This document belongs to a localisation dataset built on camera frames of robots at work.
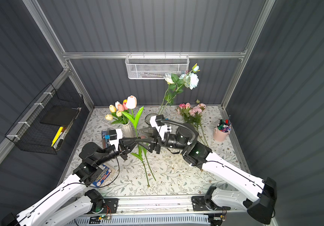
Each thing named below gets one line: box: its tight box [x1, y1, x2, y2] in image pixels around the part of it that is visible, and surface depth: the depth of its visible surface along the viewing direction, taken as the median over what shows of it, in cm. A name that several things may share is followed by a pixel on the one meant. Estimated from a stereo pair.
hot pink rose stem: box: [178, 103, 187, 122], surface depth 110 cm
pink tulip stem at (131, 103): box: [121, 95, 145, 139], surface depth 50 cm
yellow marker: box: [51, 126, 64, 147], surface depth 73 cm
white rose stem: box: [157, 72, 179, 115], surface depth 75 cm
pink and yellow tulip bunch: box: [105, 95, 139, 133], surface depth 76 cm
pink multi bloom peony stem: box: [190, 98, 207, 132], surface depth 111 cm
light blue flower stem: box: [164, 63, 201, 108], surface depth 70 cm
